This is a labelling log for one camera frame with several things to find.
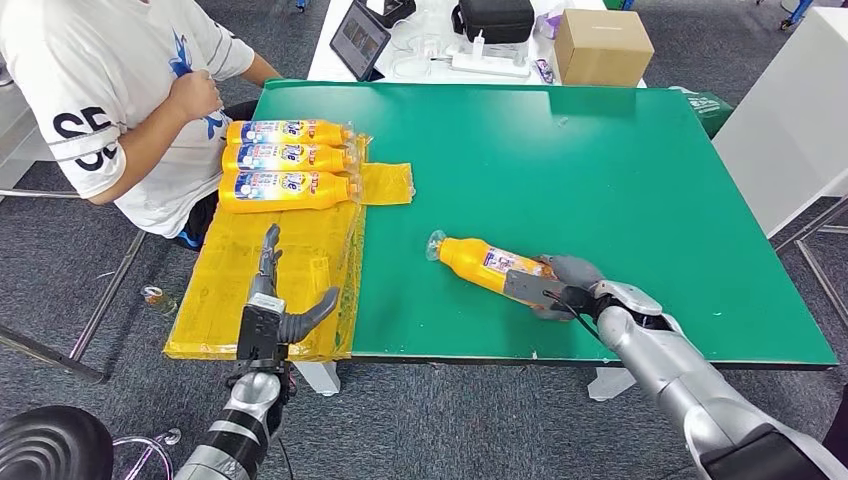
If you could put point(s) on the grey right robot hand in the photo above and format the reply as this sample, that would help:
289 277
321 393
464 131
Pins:
573 272

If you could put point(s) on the person's right hand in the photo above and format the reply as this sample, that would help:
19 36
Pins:
194 95

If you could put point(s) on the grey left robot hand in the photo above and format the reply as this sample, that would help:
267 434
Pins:
268 278

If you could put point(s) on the orange detergent bottle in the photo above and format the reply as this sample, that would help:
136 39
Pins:
477 262
285 131
285 192
285 158

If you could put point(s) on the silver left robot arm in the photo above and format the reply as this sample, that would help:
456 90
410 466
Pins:
238 424

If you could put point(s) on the person's right forearm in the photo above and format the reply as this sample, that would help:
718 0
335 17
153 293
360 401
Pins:
132 159

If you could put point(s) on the person's left forearm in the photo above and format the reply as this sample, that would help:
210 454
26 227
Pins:
260 69

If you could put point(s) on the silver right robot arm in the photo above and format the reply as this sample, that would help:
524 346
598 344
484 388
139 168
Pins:
689 378

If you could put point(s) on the small clear bottle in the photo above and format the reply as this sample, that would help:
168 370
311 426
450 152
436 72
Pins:
159 300

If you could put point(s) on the yellow taped cardboard sheet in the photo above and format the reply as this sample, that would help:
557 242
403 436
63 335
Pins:
298 265

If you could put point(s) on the person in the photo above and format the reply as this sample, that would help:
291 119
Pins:
99 79

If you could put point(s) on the white table leg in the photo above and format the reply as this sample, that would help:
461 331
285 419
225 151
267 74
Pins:
609 384
319 378

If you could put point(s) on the white table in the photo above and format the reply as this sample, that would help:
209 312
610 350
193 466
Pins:
320 69

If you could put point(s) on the black tablet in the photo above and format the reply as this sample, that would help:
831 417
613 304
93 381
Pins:
359 40

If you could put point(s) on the steel table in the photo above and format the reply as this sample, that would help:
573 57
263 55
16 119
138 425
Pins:
20 132

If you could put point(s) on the small blue packet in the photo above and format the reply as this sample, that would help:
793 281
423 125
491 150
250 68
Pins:
543 71

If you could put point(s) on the green bag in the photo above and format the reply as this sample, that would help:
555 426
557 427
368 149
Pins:
707 109

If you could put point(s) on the black device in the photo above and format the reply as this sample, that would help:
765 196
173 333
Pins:
394 10

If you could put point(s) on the brown cardboard box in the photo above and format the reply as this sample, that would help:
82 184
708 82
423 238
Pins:
601 52

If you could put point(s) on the white power strip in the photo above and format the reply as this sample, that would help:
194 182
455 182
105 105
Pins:
489 66

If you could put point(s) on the white plug charger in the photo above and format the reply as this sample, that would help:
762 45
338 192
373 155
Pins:
478 45

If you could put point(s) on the purple plastic packet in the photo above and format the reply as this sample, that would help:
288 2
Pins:
548 25

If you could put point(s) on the black carry case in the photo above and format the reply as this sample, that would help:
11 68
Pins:
493 21

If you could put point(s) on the white cabinet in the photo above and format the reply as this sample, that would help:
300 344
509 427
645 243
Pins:
788 116

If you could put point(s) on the black round stool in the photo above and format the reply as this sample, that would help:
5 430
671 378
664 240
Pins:
53 444

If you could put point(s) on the dark maroon panel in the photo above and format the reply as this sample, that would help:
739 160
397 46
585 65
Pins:
836 424

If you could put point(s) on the blue metal rack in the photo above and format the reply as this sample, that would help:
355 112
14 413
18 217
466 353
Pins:
794 12

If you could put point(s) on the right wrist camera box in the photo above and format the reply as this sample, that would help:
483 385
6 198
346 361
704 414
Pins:
530 288

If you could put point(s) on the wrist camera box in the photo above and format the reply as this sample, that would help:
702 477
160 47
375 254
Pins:
260 328
530 288

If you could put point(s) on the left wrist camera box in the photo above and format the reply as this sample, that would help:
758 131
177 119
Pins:
260 328

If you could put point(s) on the steel floor frame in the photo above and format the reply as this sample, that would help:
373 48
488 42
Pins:
818 278

